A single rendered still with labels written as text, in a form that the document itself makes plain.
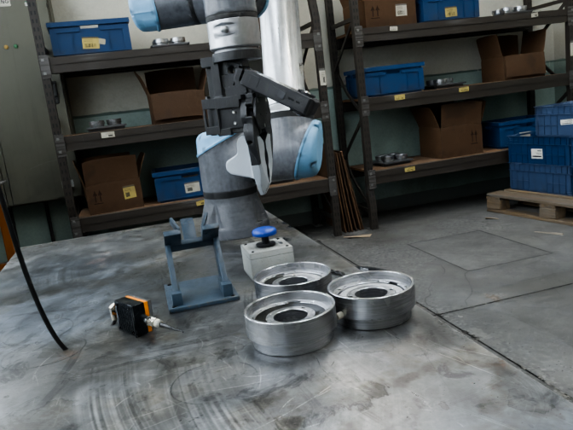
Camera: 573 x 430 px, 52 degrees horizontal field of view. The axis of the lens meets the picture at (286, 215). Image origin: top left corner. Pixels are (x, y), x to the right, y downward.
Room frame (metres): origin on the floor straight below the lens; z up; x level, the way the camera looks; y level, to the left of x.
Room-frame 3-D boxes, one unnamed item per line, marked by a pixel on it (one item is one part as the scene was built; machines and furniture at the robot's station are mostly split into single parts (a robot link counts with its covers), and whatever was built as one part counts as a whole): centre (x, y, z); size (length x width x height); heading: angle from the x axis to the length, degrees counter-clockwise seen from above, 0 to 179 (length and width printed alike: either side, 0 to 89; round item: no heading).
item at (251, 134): (0.86, 0.03, 1.03); 0.05 x 0.02 x 0.09; 163
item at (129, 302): (0.71, 0.20, 0.82); 0.17 x 0.02 x 0.04; 44
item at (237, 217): (1.25, 0.11, 0.85); 0.15 x 0.15 x 0.10
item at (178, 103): (4.31, 0.69, 1.19); 0.52 x 0.42 x 0.38; 104
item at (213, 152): (1.25, 0.11, 0.97); 0.13 x 0.12 x 0.14; 80
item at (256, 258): (0.92, 0.04, 0.82); 0.08 x 0.07 x 0.05; 14
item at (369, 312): (0.68, -0.09, 0.82); 0.10 x 0.10 x 0.04
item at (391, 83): (4.74, -0.89, 1.11); 0.52 x 0.38 x 0.22; 104
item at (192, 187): (4.33, 0.68, 0.56); 0.52 x 0.38 x 0.22; 101
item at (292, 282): (0.76, 0.00, 0.82); 0.10 x 0.10 x 0.04
